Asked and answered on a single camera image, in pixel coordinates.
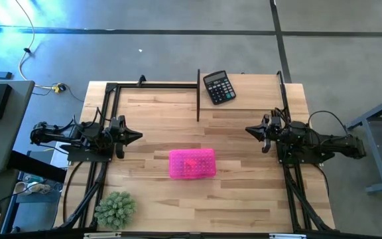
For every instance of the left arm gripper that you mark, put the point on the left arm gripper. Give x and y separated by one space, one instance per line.
120 121

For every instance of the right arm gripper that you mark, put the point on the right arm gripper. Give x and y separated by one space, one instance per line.
272 132

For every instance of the clear pencil case pink lid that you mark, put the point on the clear pencil case pink lid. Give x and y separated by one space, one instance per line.
192 164

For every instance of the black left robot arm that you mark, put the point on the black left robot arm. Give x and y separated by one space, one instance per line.
88 132

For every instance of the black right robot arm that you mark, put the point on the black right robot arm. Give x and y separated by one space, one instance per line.
337 144

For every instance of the wooden riser shelf black legs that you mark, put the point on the wooden riser shelf black legs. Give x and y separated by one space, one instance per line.
257 93

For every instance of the black desk calculator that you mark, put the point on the black desk calculator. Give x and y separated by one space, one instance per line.
219 88

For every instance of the green artificial plant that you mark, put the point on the green artificial plant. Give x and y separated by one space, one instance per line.
115 209

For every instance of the yellow black plug connector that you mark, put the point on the yellow black plug connector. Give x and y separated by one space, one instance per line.
58 88

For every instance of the black angled beam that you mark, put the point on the black angled beam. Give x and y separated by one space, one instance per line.
35 166

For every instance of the blue grey storage cart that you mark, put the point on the blue grey storage cart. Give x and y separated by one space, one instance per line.
35 215

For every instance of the grey desk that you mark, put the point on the grey desk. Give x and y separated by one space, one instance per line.
2 139

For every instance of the black aluminium table frame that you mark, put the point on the black aluminium table frame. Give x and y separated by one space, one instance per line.
158 85

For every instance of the silver metal bracket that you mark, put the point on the silver metal bracket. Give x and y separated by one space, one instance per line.
287 236
101 235

